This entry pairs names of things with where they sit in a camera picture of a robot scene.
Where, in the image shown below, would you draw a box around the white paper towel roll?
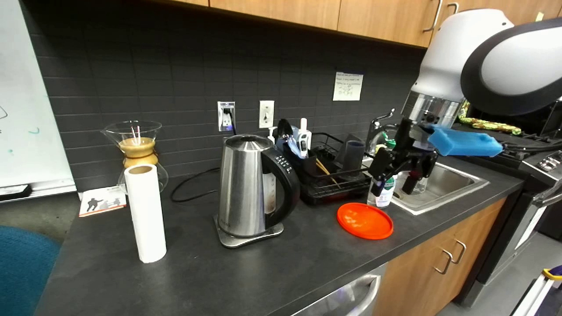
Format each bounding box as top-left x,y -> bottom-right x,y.
123,162 -> 169,265

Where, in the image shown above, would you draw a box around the green yellow patterned item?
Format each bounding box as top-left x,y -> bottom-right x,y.
457,100 -> 524,137

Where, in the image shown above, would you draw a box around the glass pour-over coffee maker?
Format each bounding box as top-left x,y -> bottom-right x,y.
99,119 -> 171,195

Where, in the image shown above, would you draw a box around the black power cable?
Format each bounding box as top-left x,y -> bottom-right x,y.
169,165 -> 222,205

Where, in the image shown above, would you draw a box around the orange round plate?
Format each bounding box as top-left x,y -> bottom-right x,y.
336,200 -> 396,242

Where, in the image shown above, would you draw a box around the dark cup in rack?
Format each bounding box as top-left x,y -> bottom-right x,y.
341,133 -> 367,172

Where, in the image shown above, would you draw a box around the clear dish soap bottle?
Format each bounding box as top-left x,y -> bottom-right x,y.
367,172 -> 401,211

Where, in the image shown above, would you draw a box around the chrome sink faucet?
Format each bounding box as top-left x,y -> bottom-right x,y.
367,107 -> 406,154

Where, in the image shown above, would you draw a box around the blue wrist camera box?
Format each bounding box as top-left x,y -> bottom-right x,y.
425,123 -> 506,160

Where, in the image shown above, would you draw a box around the blue chair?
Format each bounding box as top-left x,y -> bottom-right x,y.
0,225 -> 64,316

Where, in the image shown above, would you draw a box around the wooden wall cabinets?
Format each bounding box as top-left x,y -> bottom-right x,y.
146,0 -> 562,49

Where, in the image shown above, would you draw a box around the stainless steel sink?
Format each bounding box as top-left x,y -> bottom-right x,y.
390,160 -> 492,218

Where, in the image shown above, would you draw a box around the white bottle in rack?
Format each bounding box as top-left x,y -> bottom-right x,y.
297,116 -> 315,160

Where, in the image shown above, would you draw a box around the yellow and blue tool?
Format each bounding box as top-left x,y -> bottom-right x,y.
541,265 -> 562,284

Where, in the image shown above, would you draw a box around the wooden base cabinet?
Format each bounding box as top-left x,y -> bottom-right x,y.
371,197 -> 510,316

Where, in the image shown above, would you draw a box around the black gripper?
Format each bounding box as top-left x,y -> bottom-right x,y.
367,118 -> 439,197

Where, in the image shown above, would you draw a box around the printed paper card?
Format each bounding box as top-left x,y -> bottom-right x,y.
78,184 -> 129,219

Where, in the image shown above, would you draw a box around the black wire plate rack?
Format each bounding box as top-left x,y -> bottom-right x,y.
292,132 -> 378,207

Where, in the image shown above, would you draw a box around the white wall outlet with plug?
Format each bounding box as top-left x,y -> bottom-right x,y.
216,100 -> 237,133

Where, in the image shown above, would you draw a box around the blue cloth in rack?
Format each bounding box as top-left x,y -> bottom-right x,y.
276,135 -> 306,160

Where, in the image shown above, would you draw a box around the stainless steel electric kettle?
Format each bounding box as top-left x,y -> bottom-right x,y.
216,133 -> 302,239

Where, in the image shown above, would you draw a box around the white whiteboard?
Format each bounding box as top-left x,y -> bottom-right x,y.
0,0 -> 79,198

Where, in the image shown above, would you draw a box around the steel kettle base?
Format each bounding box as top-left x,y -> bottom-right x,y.
213,216 -> 287,249

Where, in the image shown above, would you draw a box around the stainless steel dishwasher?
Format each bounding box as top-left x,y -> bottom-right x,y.
290,263 -> 390,316

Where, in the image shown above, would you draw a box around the wooden utensil in rack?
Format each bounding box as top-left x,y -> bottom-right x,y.
315,156 -> 343,190

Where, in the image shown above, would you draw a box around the black kitchen stove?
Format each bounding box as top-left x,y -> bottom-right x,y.
455,98 -> 562,309

